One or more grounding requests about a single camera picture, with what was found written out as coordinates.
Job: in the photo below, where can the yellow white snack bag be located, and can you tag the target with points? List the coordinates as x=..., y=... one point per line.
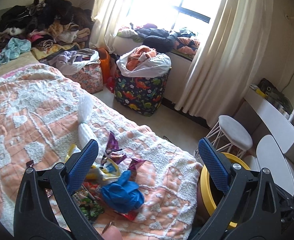
x=84, y=165

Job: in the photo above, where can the purple candy wrapper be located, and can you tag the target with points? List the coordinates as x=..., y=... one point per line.
x=113, y=156

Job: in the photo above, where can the cream curtain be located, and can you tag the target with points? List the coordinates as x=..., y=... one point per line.
x=105, y=15
x=225, y=66

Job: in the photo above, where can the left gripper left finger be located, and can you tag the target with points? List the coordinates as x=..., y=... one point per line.
x=33, y=215

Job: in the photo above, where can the white wire stool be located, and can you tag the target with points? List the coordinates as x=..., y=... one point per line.
x=228, y=133

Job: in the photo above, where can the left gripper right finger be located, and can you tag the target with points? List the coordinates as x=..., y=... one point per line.
x=252, y=206

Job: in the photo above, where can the cream curtain left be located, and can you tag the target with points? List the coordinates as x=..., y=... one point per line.
x=105, y=15

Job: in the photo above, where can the light blue garment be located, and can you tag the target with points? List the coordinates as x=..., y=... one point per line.
x=13, y=49

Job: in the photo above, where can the green pea snack packet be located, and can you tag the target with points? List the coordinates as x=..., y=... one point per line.
x=89, y=207

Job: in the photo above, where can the clothes on window sill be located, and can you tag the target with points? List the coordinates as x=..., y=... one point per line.
x=181, y=41

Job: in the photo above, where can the dinosaur print laundry basket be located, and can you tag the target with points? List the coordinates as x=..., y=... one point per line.
x=143, y=95

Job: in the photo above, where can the blue rubber glove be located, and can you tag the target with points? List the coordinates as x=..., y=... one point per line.
x=123, y=195

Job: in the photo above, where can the yellow round trash bin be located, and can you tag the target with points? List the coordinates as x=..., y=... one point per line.
x=207, y=199

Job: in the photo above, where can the red snack packet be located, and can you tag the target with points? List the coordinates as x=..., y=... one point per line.
x=95, y=190

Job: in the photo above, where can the pile of clothes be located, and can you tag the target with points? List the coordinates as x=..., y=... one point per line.
x=45, y=23

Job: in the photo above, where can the orange white bed quilt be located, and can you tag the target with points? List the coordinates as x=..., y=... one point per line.
x=38, y=122

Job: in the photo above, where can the orange bag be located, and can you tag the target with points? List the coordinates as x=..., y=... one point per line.
x=104, y=57

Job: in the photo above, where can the pink floral storage bag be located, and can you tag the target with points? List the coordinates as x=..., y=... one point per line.
x=90, y=77

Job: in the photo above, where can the white bag with clothes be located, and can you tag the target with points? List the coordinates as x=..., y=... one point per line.
x=145, y=62

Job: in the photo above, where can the white vanity desk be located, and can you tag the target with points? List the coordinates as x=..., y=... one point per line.
x=273, y=139

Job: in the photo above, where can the cream curtain right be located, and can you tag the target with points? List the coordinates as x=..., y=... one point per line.
x=225, y=66

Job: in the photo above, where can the white plastic bag clothes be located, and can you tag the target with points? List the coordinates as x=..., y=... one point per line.
x=71, y=62

